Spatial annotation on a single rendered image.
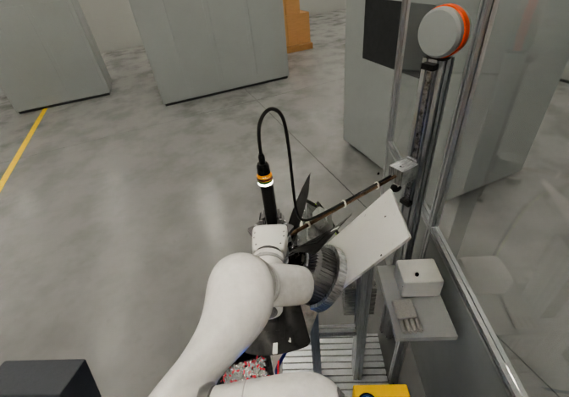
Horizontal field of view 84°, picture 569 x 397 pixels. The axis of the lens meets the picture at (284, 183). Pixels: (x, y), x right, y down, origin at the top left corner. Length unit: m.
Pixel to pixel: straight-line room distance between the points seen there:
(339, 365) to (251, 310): 1.87
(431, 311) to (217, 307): 1.26
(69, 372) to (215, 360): 0.84
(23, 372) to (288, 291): 0.87
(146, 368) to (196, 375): 2.21
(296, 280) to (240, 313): 0.31
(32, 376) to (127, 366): 1.45
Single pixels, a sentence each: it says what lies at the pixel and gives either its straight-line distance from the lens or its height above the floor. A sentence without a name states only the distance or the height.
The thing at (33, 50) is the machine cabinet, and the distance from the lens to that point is 8.06.
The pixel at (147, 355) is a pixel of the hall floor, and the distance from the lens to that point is 2.64.
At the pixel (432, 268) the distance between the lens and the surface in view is 1.56.
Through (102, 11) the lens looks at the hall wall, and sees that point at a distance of 12.90.
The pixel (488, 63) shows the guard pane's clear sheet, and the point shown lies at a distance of 1.26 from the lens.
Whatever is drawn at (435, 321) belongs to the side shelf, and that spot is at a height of 0.86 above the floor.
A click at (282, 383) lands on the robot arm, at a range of 0.38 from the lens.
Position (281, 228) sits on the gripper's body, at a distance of 0.90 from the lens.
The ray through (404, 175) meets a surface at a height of 1.39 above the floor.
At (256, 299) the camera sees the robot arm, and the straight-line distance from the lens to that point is 0.40.
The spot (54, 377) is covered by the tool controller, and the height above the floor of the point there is 1.24.
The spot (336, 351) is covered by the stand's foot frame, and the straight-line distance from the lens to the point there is 2.28.
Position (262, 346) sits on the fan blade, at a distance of 1.12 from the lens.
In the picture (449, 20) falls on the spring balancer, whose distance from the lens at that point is 1.19.
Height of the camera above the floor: 2.14
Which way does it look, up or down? 36 degrees down
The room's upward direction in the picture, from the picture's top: 7 degrees counter-clockwise
